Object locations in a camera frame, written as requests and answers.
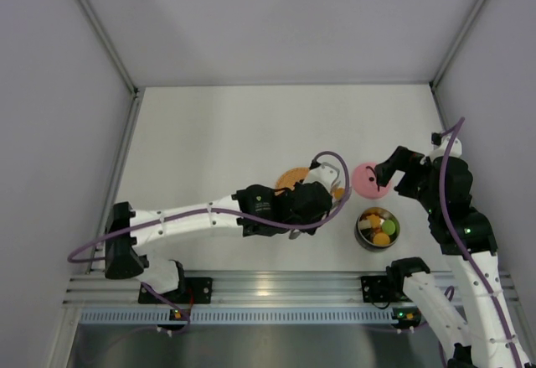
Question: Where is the left frame post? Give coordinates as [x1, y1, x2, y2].
[54, 0, 140, 95]

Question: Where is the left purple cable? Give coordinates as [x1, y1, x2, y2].
[67, 151, 352, 335]

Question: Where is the aluminium rail frame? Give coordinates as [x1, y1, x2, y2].
[62, 270, 520, 308]

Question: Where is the yellow round cracker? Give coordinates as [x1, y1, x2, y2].
[373, 232, 390, 246]

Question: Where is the pink round lid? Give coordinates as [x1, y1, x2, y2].
[351, 163, 391, 200]

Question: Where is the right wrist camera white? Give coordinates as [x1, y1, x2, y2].
[428, 132, 462, 162]

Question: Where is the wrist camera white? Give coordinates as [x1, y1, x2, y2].
[428, 132, 462, 162]
[304, 162, 341, 194]

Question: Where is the right frame post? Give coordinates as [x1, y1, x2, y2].
[430, 0, 510, 89]

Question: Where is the green sandwich cookie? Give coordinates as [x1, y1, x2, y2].
[381, 220, 397, 236]

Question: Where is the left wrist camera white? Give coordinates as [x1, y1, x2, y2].
[304, 162, 341, 194]

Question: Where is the frame post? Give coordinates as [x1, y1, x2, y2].
[430, 0, 510, 89]
[54, 0, 140, 95]

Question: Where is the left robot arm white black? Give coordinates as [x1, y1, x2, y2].
[104, 182, 333, 294]

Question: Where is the purple cable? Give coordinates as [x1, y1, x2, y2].
[67, 151, 352, 335]
[437, 117, 524, 368]

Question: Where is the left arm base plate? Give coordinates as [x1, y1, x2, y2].
[137, 277, 213, 304]

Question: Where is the slotted cable duct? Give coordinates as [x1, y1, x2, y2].
[79, 306, 417, 325]

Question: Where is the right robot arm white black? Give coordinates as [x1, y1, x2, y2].
[374, 147, 533, 367]

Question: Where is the steel lunch box bowl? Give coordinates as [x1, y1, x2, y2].
[354, 207, 400, 251]

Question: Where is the white cube food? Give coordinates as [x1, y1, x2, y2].
[358, 218, 370, 230]

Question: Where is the flower shaped yellow cookie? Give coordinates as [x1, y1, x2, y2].
[366, 215, 381, 228]

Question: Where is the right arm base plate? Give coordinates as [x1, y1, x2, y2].
[360, 275, 409, 304]

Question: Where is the woven bamboo tray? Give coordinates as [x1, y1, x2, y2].
[275, 167, 310, 195]

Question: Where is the black sandwich cookie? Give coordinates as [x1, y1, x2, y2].
[358, 227, 374, 237]

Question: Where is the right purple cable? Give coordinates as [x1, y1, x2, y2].
[437, 117, 524, 368]

